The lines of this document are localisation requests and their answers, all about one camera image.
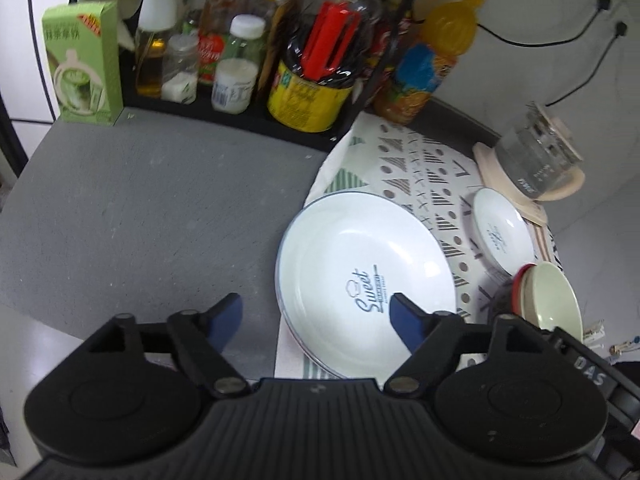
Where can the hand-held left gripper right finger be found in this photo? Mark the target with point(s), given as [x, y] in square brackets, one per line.
[405, 320]

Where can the white plate dark rim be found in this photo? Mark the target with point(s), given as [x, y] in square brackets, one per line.
[312, 360]

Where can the pale green bowl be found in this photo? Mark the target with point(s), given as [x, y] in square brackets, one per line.
[528, 287]
[555, 300]

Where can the sauce bottle red label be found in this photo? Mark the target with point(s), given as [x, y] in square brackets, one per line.
[220, 25]

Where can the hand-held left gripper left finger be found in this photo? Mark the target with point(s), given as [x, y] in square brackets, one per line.
[227, 317]

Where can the black metal kitchen rack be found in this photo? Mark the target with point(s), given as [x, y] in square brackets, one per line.
[200, 115]

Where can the small white plate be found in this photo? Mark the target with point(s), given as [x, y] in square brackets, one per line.
[502, 230]

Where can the white capped seasoning jar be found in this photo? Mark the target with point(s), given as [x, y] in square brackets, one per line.
[235, 80]

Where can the cream kettle base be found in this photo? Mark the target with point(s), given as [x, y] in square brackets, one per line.
[490, 160]

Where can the patterned fringed cloth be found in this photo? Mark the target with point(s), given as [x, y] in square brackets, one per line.
[400, 170]

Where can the orange juice bottle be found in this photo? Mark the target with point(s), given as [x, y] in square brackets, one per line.
[430, 70]

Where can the small clear glass jar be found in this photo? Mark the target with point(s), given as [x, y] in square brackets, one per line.
[180, 70]

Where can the red and black bowl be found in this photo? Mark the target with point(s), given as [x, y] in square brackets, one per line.
[517, 290]

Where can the oil bottle white label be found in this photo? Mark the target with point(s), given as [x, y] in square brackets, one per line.
[155, 10]

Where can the glass measuring jug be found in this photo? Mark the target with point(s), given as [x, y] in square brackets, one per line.
[537, 155]

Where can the green carton box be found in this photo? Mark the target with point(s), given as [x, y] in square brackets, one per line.
[80, 60]

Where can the white paper bag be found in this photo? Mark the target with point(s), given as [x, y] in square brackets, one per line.
[115, 0]

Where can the deep white plate blue print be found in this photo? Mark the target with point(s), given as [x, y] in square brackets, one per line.
[350, 245]

